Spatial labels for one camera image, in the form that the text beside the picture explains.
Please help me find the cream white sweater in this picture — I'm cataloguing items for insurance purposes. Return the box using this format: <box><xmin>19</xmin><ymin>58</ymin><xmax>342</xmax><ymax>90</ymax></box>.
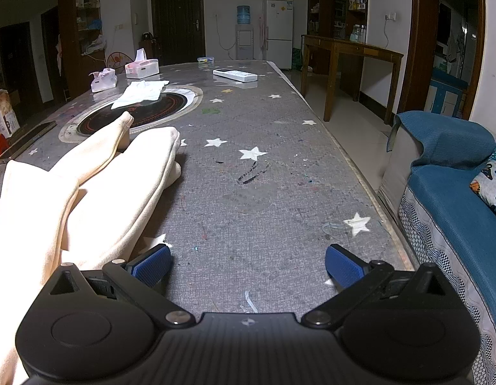
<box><xmin>0</xmin><ymin>113</ymin><xmax>181</xmax><ymax>384</ymax></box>

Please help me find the grey star patterned table mat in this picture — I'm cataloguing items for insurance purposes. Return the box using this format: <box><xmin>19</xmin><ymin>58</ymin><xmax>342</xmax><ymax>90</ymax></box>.
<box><xmin>0</xmin><ymin>60</ymin><xmax>418</xmax><ymax>317</ymax></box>

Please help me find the blue sofa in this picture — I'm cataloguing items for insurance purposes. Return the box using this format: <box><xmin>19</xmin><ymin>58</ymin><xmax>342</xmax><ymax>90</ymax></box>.
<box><xmin>379</xmin><ymin>110</ymin><xmax>496</xmax><ymax>384</ymax></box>

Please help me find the butterfly print cushion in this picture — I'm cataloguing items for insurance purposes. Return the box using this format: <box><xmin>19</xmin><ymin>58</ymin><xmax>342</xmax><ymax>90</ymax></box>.
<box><xmin>470</xmin><ymin>146</ymin><xmax>496</xmax><ymax>215</ymax></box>

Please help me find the round black induction cooktop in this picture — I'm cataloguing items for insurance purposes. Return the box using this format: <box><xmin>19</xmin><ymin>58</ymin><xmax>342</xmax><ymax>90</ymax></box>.
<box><xmin>58</xmin><ymin>85</ymin><xmax>204</xmax><ymax>143</ymax></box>

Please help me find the white paper tissue sheet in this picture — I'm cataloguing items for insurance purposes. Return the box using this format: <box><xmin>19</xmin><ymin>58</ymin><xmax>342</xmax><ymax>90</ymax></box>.
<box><xmin>111</xmin><ymin>80</ymin><xmax>169</xmax><ymax>109</ymax></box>

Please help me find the small pink white tissue pack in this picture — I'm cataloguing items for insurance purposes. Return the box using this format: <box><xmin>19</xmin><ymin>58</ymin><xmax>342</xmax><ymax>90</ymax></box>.
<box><xmin>90</xmin><ymin>68</ymin><xmax>117</xmax><ymax>93</ymax></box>

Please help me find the pink white tissue box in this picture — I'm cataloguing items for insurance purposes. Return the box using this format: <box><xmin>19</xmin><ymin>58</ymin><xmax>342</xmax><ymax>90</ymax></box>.
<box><xmin>124</xmin><ymin>48</ymin><xmax>159</xmax><ymax>79</ymax></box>

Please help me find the small clear plastic box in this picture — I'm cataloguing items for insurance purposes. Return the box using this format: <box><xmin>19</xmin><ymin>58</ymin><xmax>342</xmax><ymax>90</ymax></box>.
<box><xmin>198</xmin><ymin>56</ymin><xmax>215</xmax><ymax>68</ymax></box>

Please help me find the white remote control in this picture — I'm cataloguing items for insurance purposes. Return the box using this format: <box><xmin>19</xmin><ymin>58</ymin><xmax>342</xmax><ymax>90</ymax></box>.
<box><xmin>213</xmin><ymin>69</ymin><xmax>259</xmax><ymax>83</ymax></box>

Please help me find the paper bag on floor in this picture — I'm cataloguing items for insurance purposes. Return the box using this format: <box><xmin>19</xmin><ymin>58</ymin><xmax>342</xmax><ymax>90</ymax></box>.
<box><xmin>0</xmin><ymin>89</ymin><xmax>20</xmax><ymax>139</ymax></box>

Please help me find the dark wooden side table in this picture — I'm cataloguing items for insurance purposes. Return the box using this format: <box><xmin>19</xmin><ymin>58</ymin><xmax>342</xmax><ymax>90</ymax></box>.
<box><xmin>300</xmin><ymin>35</ymin><xmax>404</xmax><ymax>124</ymax></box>

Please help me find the dark shelf cabinet left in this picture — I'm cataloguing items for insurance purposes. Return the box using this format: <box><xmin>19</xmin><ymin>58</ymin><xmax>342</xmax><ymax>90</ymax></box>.
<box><xmin>57</xmin><ymin>0</ymin><xmax>105</xmax><ymax>98</ymax></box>

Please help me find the water dispenser with blue bottle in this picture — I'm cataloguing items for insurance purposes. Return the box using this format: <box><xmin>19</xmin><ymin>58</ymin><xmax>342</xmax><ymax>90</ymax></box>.
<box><xmin>235</xmin><ymin>5</ymin><xmax>254</xmax><ymax>60</ymax></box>

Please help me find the white refrigerator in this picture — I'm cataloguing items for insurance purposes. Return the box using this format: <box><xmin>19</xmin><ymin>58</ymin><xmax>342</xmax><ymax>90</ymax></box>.
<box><xmin>262</xmin><ymin>0</ymin><xmax>294</xmax><ymax>70</ymax></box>

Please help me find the dark wooden entrance door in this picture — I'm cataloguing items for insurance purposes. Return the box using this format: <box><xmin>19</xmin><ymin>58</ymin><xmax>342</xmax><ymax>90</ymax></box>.
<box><xmin>151</xmin><ymin>0</ymin><xmax>205</xmax><ymax>65</ymax></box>

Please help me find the dark wooden display cabinet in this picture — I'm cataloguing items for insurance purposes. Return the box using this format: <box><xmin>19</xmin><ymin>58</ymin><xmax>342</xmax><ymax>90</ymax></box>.
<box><xmin>307</xmin><ymin>0</ymin><xmax>368</xmax><ymax>42</ymax></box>

